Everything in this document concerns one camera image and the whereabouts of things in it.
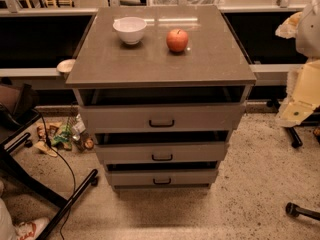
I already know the red apple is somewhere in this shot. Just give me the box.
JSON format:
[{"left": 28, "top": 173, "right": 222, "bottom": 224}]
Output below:
[{"left": 166, "top": 29, "right": 188, "bottom": 52}]

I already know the black chair frame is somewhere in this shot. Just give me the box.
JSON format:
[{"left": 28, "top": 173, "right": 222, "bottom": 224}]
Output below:
[{"left": 0, "top": 83, "right": 100, "bottom": 240}]

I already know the black cable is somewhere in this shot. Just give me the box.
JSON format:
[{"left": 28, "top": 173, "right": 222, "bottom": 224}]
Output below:
[{"left": 33, "top": 107, "right": 77, "bottom": 240}]

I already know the snack bags pile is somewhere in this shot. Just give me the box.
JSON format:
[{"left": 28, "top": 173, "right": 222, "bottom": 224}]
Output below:
[{"left": 34, "top": 122, "right": 72, "bottom": 157}]

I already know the grey drawer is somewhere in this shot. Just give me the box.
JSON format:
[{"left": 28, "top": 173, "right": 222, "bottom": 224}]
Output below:
[
  {"left": 95, "top": 142, "right": 228, "bottom": 164},
  {"left": 79, "top": 104, "right": 245, "bottom": 134},
  {"left": 106, "top": 169, "right": 218, "bottom": 188}
]

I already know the plastic bottle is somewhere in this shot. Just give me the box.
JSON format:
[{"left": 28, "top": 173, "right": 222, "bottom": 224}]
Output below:
[{"left": 71, "top": 114, "right": 86, "bottom": 152}]

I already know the grey drawer cabinet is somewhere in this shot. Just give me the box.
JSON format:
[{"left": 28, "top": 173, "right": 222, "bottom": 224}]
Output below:
[{"left": 65, "top": 5, "right": 258, "bottom": 194}]

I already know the white bowl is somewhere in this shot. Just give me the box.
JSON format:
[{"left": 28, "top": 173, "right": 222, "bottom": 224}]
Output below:
[{"left": 113, "top": 17, "right": 147, "bottom": 45}]

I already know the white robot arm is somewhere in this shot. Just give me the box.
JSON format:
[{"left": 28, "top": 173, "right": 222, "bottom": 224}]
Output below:
[{"left": 275, "top": 0, "right": 320, "bottom": 127}]

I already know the black caster leg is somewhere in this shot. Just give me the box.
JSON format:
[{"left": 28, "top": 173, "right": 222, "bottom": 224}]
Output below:
[{"left": 285, "top": 202, "right": 320, "bottom": 221}]

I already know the black stand base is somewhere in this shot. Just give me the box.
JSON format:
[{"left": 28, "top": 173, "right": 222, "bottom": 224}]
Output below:
[{"left": 266, "top": 98, "right": 320, "bottom": 149}]

